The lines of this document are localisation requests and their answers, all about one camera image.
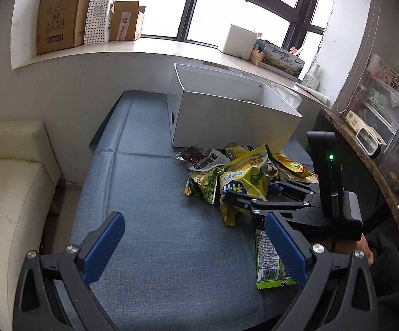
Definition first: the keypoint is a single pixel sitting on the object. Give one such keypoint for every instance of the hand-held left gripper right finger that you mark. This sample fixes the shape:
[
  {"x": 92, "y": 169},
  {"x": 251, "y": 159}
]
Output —
[{"x": 285, "y": 248}]

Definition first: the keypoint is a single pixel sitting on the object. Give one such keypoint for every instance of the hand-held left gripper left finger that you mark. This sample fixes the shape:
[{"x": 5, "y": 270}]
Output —
[{"x": 104, "y": 244}]

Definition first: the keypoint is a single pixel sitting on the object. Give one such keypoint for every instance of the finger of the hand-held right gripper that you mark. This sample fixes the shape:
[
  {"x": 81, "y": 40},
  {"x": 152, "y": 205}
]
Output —
[
  {"x": 254, "y": 207},
  {"x": 296, "y": 189}
]

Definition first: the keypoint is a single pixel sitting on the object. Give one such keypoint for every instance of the green white-label snack packet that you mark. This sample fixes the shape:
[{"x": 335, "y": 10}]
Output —
[{"x": 268, "y": 265}]

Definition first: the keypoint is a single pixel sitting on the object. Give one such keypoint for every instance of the yellow-orange snack bag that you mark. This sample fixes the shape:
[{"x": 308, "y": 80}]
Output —
[{"x": 291, "y": 165}]

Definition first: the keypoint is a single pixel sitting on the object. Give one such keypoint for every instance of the green pea snack packet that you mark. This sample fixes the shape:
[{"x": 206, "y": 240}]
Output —
[{"x": 202, "y": 184}]

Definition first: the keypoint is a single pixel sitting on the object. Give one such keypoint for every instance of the small yellow snack bag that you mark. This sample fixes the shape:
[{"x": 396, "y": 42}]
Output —
[{"x": 237, "y": 151}]

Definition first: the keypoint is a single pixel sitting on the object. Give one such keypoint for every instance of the white black-print snack packet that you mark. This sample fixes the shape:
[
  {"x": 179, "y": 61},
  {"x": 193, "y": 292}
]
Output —
[{"x": 206, "y": 162}]

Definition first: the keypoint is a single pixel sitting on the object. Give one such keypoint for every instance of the dark brown snack packet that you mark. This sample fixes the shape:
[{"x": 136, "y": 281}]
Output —
[{"x": 190, "y": 154}]

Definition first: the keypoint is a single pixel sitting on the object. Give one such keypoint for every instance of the white cardboard box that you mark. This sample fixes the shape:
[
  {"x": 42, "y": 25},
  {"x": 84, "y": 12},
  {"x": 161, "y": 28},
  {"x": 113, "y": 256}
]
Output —
[{"x": 227, "y": 120}]

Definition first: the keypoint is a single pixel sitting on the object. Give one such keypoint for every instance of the person's right forearm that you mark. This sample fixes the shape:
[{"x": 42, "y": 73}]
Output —
[{"x": 392, "y": 269}]

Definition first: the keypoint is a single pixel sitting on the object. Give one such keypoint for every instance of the person's right hand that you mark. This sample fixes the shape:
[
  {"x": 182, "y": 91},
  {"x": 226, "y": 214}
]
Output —
[{"x": 366, "y": 250}]

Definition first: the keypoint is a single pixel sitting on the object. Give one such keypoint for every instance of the stone counter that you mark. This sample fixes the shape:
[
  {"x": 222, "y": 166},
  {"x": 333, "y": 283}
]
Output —
[{"x": 361, "y": 158}]

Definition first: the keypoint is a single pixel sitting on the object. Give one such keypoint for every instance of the white oval device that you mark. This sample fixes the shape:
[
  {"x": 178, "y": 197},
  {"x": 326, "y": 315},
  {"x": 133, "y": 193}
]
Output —
[{"x": 370, "y": 143}]

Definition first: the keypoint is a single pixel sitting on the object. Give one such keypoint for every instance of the blue fabric mat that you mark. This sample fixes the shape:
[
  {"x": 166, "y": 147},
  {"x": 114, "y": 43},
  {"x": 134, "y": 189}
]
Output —
[{"x": 158, "y": 213}]

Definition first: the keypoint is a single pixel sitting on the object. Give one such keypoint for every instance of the green-white small box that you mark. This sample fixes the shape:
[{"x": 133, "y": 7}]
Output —
[{"x": 354, "y": 119}]

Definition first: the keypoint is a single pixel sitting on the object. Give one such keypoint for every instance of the white tube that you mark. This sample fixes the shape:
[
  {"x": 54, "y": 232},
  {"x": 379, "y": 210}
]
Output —
[{"x": 315, "y": 94}]

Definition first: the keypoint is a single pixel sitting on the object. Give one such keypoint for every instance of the clear plastic drawer organizer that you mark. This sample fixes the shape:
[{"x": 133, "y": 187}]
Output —
[{"x": 382, "y": 107}]

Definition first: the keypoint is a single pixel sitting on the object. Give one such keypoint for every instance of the white plastic bottle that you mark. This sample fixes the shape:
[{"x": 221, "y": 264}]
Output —
[{"x": 311, "y": 77}]

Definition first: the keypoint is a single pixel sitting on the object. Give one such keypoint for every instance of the cream leather sofa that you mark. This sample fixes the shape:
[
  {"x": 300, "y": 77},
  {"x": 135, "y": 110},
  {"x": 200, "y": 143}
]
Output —
[{"x": 9, "y": 186}]

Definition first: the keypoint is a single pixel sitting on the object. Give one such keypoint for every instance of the long landscape-print box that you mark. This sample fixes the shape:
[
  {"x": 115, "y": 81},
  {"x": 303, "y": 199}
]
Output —
[{"x": 282, "y": 60}]

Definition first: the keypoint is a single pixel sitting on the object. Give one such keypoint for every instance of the small brown basket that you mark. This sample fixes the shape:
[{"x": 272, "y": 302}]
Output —
[{"x": 257, "y": 55}]

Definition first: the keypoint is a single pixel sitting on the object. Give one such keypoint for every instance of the white foam box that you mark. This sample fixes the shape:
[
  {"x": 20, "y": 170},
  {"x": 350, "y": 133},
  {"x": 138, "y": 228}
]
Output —
[{"x": 237, "y": 41}]

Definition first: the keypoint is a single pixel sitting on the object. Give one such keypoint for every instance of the dark-framed window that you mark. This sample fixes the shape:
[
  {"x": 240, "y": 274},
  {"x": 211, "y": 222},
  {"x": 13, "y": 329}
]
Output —
[{"x": 240, "y": 7}]

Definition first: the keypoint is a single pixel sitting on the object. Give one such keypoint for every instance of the small brown cardboard box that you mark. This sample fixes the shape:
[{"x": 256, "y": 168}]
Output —
[{"x": 125, "y": 22}]

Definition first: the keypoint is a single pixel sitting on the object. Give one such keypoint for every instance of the polka-dot paper bag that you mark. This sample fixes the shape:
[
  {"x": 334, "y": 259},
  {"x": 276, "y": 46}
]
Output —
[{"x": 97, "y": 10}]

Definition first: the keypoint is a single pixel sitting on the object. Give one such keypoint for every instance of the large brown cardboard box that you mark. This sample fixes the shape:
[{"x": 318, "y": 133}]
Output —
[{"x": 61, "y": 13}]

